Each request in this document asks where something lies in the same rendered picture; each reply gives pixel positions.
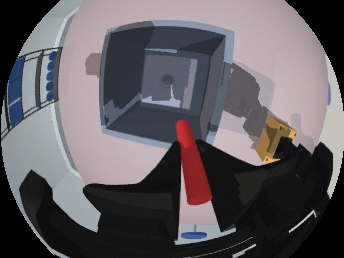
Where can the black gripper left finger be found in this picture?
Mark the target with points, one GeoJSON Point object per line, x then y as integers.
{"type": "Point", "coordinates": [158, 195]}

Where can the red peg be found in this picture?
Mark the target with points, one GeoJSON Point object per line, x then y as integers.
{"type": "Point", "coordinates": [196, 184]}

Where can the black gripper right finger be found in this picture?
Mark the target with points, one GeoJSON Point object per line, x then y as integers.
{"type": "Point", "coordinates": [235, 184]}

